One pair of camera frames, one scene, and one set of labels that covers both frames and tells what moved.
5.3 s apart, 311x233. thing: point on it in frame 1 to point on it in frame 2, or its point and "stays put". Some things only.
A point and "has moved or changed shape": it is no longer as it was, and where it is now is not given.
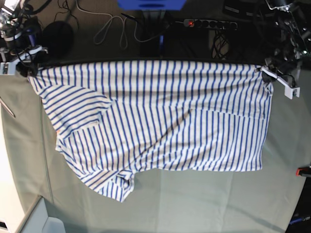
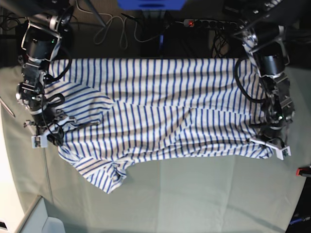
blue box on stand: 151,5 stays put
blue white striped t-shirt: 111,118 has moved or changed shape
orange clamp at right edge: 300,171 stays put
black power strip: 220,24 stays put
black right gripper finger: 26,70 to 57,138
